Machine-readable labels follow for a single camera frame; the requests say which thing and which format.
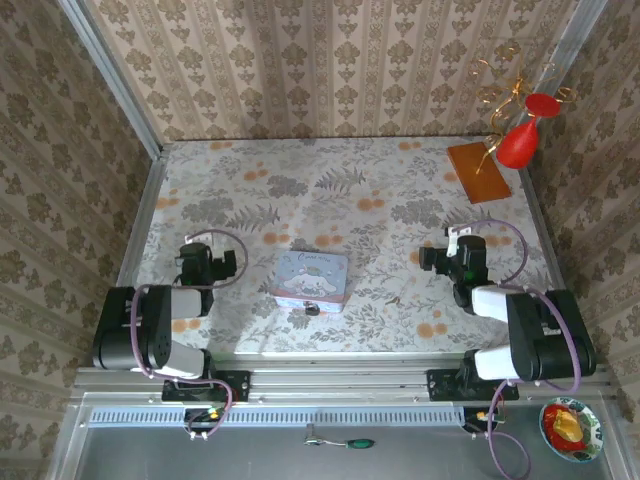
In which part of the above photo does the small electronics board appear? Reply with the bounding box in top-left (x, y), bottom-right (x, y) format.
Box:
top-left (183, 406), bottom-right (227, 434)

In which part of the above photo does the aluminium side rail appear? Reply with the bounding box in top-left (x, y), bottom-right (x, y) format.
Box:
top-left (116, 154), bottom-right (170, 292)
top-left (519, 167), bottom-right (572, 295)

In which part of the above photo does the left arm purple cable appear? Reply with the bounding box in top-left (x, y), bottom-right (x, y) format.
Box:
top-left (130, 228), bottom-right (250, 441)

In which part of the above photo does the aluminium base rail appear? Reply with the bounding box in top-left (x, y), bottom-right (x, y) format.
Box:
top-left (73, 366), bottom-right (612, 403)

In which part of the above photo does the red goblet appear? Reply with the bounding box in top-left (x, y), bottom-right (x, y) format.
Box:
top-left (495, 92), bottom-right (562, 170)

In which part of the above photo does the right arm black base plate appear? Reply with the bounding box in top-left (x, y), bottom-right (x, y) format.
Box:
top-left (426, 368), bottom-right (520, 402)

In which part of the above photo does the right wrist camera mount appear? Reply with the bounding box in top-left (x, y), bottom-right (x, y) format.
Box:
top-left (445, 225), bottom-right (473, 259)

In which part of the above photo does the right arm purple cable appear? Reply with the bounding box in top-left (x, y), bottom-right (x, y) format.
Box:
top-left (447, 218), bottom-right (584, 480)

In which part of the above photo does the grey slotted cable duct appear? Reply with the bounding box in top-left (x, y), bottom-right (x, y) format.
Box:
top-left (88, 405), bottom-right (467, 427)

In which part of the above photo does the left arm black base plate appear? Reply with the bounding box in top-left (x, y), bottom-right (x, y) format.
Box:
top-left (161, 368), bottom-right (252, 404)

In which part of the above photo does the gold wire stand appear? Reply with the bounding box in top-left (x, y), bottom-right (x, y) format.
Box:
top-left (468, 44), bottom-right (580, 176)

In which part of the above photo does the aluminium frame post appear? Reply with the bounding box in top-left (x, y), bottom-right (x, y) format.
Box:
top-left (519, 0), bottom-right (610, 174)
top-left (56, 0), bottom-right (169, 160)

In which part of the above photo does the green handled screwdriver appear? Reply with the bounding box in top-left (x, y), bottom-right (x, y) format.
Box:
top-left (319, 437), bottom-right (376, 450)

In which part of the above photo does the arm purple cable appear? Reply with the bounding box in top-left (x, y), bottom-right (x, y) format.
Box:
top-left (447, 218), bottom-right (584, 480)
top-left (130, 228), bottom-right (250, 441)

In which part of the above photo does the red and yellow wrapper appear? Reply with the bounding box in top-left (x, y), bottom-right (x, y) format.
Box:
top-left (543, 404), bottom-right (587, 446)

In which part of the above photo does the orange wooden board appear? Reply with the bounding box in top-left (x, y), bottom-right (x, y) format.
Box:
top-left (446, 142), bottom-right (513, 205)

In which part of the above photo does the floral table mat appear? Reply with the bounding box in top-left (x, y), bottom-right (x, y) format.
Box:
top-left (117, 137), bottom-right (557, 357)

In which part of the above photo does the cartoon print tin box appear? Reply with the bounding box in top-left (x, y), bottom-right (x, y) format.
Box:
top-left (272, 249), bottom-right (351, 315)

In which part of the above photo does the patterned ceramic bowl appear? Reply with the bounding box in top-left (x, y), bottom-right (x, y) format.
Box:
top-left (538, 396), bottom-right (605, 464)

